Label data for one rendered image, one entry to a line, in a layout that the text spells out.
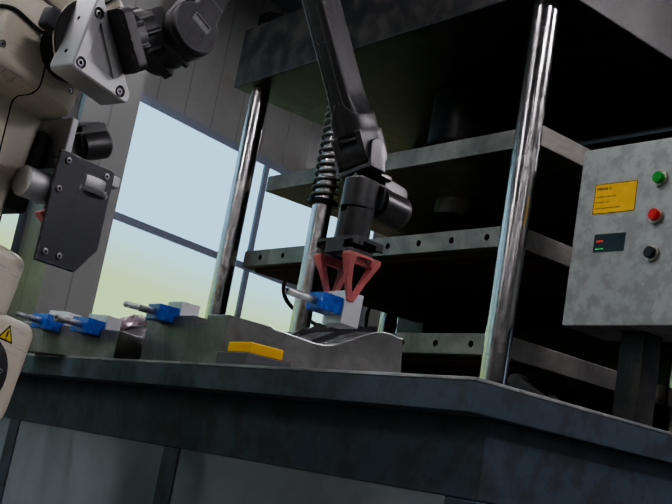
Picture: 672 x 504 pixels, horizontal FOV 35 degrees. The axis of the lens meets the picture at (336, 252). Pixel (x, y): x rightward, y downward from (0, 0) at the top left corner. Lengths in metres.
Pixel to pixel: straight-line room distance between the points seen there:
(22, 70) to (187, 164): 4.10
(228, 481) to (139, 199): 3.85
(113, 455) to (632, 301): 1.07
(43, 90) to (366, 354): 0.73
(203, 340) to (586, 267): 0.94
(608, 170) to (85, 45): 1.31
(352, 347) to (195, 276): 3.79
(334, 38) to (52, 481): 0.96
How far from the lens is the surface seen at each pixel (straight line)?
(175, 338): 1.82
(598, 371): 2.62
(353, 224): 1.70
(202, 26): 1.54
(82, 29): 1.44
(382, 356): 1.89
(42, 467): 2.13
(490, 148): 2.60
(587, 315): 2.30
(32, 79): 1.51
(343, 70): 1.77
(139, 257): 5.33
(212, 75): 5.77
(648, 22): 2.73
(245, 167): 3.28
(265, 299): 6.00
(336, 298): 1.67
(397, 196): 1.77
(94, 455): 1.94
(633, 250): 2.27
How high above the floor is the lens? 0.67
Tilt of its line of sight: 12 degrees up
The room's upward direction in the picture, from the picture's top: 10 degrees clockwise
